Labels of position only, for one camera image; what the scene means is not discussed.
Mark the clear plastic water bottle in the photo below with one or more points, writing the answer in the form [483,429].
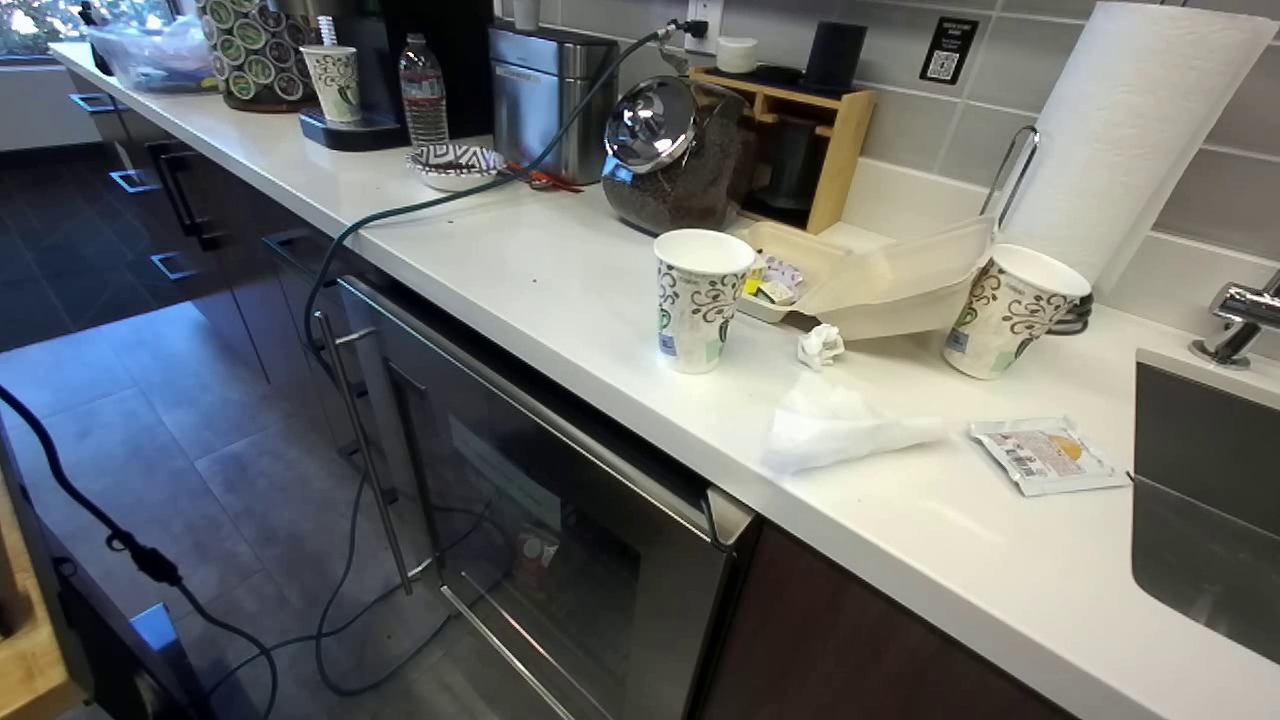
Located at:
[420,92]

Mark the patterned paper cup on machine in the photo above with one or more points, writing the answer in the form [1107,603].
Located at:
[333,81]

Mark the blue patterned small dish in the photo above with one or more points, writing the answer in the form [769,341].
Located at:
[457,166]

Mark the small snack packet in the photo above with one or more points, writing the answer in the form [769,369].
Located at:
[1047,457]

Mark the black wire pod carousel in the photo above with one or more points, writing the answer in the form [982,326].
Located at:
[257,54]

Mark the white paper towel roll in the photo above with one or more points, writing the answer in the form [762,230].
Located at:
[1121,126]

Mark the chrome sink faucet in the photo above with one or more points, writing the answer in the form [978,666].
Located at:
[1246,312]

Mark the white mug with handle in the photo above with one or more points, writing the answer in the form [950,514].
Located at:
[1011,304]

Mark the small white creamer cup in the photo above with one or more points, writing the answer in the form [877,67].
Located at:
[822,347]

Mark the stainless steel bin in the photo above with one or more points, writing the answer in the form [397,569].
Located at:
[547,98]

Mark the stainless dishwasher door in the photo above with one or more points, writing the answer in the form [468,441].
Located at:
[576,551]

